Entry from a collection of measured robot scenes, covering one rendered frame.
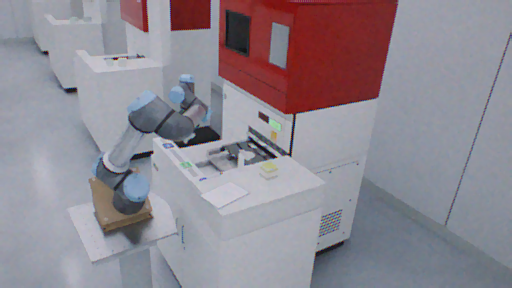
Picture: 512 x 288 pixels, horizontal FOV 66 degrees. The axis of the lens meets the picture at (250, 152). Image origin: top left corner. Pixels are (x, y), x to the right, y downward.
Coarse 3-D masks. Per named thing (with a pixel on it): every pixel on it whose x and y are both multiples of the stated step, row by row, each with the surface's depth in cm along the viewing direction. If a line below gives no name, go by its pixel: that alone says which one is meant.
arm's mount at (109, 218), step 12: (132, 168) 198; (96, 180) 189; (96, 192) 187; (108, 192) 189; (96, 204) 185; (108, 204) 187; (144, 204) 195; (96, 216) 193; (108, 216) 185; (120, 216) 188; (132, 216) 190; (144, 216) 195; (108, 228) 186
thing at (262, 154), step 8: (232, 144) 257; (240, 144) 258; (248, 144) 259; (256, 144) 259; (232, 152) 247; (256, 152) 249; (264, 152) 250; (248, 160) 239; (256, 160) 240; (264, 160) 240
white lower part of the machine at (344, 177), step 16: (224, 128) 299; (352, 160) 269; (320, 176) 258; (336, 176) 267; (352, 176) 276; (336, 192) 274; (352, 192) 284; (336, 208) 282; (352, 208) 293; (320, 224) 281; (336, 224) 291; (320, 240) 288; (336, 240) 300
